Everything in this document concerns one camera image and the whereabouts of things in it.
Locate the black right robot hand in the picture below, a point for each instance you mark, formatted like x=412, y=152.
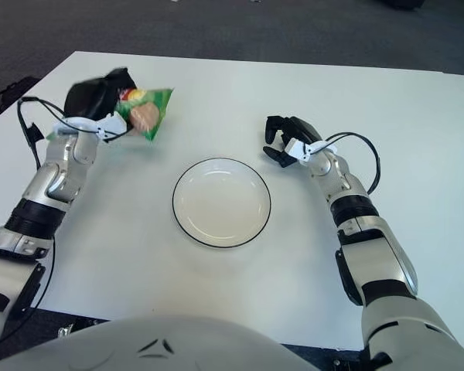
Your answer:
x=303, y=127

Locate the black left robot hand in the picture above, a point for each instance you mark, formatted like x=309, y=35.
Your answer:
x=85, y=98

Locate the green potato chips bag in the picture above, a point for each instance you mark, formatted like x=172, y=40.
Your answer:
x=151, y=112

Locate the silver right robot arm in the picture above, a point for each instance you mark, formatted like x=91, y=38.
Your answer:
x=375, y=266

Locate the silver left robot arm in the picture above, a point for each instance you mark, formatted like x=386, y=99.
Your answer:
x=62, y=174

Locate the white plate with black rim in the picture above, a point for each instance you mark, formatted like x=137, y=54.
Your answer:
x=221, y=203

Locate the black backpack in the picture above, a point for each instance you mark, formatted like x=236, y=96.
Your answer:
x=11, y=90

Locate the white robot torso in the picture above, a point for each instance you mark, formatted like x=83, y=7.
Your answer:
x=158, y=348

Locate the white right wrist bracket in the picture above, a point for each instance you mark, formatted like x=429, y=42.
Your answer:
x=294, y=147

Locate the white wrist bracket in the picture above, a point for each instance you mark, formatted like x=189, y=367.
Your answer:
x=294, y=147
x=112, y=123

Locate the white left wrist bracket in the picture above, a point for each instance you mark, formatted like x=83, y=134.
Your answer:
x=112, y=123

